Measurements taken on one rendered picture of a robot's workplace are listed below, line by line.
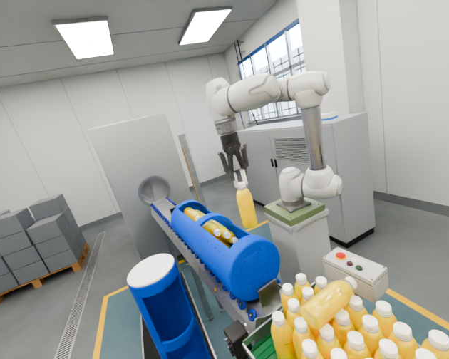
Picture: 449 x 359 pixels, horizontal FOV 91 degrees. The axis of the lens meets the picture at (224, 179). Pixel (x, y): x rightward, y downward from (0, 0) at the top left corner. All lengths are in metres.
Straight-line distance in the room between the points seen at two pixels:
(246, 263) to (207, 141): 5.48
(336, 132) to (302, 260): 1.33
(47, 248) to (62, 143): 2.58
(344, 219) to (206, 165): 4.39
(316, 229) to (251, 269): 0.76
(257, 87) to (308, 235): 1.12
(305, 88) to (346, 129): 1.35
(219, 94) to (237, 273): 0.72
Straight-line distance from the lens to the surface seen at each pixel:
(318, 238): 1.71
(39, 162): 6.29
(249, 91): 0.80
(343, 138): 2.54
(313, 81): 1.28
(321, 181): 1.43
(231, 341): 0.99
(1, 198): 6.65
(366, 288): 1.03
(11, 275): 4.75
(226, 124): 0.89
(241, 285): 1.04
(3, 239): 4.54
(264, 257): 1.06
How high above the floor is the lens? 1.77
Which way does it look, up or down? 16 degrees down
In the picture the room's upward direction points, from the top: 15 degrees counter-clockwise
